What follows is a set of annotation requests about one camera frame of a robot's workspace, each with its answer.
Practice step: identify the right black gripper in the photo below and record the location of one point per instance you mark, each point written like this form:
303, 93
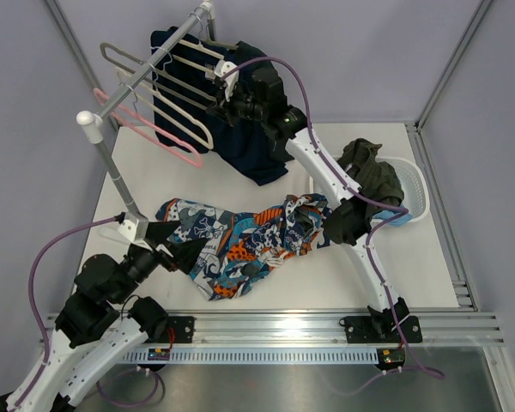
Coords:
228, 106

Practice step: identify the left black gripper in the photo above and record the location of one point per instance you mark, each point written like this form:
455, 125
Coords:
185, 254

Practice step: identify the beige wooden hanger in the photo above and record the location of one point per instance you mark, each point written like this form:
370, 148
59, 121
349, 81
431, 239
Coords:
197, 56
220, 44
161, 80
170, 109

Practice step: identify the patterned colourful shorts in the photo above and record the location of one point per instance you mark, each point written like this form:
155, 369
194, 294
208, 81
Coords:
243, 248

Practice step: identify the olive green shorts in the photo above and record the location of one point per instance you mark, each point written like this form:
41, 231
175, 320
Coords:
378, 179

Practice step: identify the pink hanger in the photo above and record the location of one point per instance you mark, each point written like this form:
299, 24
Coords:
186, 152

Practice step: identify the light blue shorts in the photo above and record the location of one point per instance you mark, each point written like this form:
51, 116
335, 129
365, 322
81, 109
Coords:
391, 218

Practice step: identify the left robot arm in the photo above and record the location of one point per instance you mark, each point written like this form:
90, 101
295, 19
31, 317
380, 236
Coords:
90, 334

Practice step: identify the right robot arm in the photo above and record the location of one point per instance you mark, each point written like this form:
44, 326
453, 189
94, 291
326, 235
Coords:
349, 225

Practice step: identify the navy blue shorts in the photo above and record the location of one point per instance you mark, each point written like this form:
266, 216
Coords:
241, 146

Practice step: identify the metal clothes rack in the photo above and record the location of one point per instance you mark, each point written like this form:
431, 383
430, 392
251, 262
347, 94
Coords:
90, 121

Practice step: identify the white perforated plastic basket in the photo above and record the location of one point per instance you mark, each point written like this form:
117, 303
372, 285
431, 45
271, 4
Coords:
416, 198

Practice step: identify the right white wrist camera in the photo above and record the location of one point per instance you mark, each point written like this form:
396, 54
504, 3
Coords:
226, 77

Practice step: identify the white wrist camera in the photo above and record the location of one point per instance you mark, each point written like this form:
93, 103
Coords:
134, 227
226, 77

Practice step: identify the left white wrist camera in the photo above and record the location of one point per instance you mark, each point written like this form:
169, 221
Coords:
134, 227

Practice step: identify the aluminium mounting rail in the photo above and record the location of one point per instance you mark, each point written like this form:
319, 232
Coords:
284, 338

